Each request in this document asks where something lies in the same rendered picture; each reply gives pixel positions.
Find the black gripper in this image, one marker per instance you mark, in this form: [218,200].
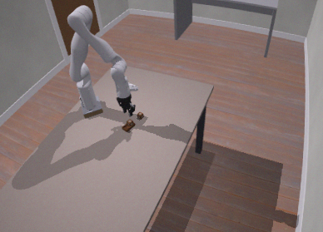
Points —
[126,105]

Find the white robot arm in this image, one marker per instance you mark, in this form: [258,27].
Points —
[80,20]

